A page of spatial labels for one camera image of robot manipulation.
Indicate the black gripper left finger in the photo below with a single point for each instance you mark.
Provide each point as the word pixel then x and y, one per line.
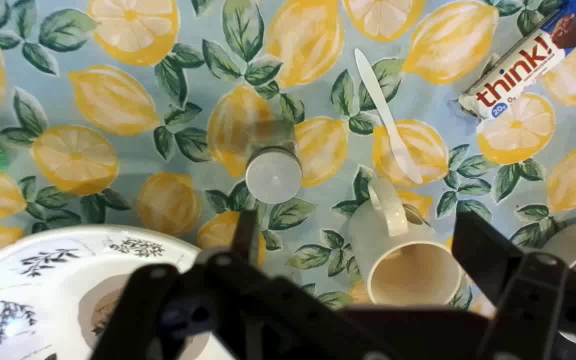
pixel 195 306

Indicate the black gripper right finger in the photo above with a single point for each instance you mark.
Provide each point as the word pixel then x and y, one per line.
pixel 540 306

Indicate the clear shaker white cap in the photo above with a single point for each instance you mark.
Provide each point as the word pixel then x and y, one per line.
pixel 273 176

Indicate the white floral serving bowl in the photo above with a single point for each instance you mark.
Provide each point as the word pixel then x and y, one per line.
pixel 35 293

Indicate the lemon print tablecloth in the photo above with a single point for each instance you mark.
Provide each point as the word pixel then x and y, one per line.
pixel 434 106

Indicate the think! protein bar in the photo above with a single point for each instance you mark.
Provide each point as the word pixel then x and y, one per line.
pixel 521 62

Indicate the white plastic spoon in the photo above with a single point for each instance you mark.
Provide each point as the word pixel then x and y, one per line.
pixel 376 87

